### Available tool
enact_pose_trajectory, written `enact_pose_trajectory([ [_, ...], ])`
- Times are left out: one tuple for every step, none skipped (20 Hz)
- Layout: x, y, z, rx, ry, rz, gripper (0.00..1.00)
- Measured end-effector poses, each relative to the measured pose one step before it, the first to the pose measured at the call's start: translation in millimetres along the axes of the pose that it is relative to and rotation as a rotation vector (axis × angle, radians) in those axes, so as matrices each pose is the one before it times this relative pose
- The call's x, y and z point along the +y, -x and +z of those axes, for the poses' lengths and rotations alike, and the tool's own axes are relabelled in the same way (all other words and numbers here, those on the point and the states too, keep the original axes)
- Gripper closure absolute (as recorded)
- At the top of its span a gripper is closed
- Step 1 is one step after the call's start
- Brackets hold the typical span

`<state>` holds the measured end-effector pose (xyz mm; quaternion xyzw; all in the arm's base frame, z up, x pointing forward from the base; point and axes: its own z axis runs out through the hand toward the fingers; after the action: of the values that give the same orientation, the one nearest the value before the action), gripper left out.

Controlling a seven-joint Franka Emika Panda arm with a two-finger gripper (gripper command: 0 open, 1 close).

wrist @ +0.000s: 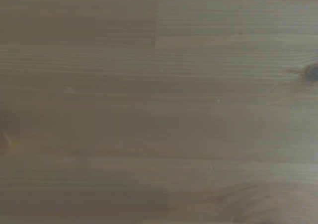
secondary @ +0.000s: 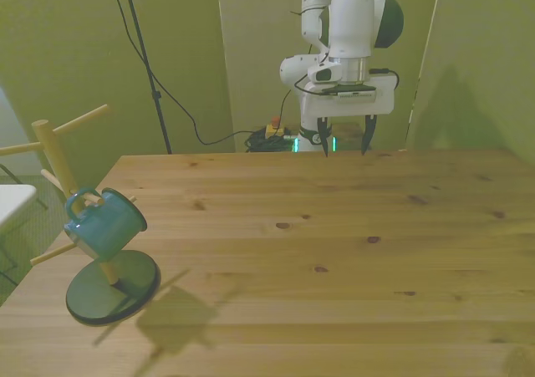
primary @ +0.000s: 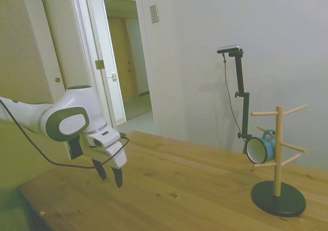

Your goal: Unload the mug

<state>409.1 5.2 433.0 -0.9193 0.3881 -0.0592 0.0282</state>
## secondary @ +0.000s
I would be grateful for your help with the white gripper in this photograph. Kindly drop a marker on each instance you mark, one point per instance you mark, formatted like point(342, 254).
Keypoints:
point(347, 106)

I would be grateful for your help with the teal enamel mug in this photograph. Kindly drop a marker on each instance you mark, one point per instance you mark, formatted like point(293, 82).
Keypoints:
point(108, 226)

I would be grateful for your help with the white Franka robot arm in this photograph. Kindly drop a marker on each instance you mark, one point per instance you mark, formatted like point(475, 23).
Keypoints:
point(351, 17)

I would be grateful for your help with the wooden mug tree black base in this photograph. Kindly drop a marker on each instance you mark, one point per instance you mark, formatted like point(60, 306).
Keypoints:
point(51, 145)

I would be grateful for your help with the yellow emergency stop box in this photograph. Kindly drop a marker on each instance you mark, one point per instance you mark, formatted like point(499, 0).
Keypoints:
point(274, 128)

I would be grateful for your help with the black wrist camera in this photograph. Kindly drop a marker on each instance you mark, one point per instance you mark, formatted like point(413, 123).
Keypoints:
point(351, 92)

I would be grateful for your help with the black camera tripod stand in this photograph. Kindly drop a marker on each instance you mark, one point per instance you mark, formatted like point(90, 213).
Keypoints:
point(146, 59)

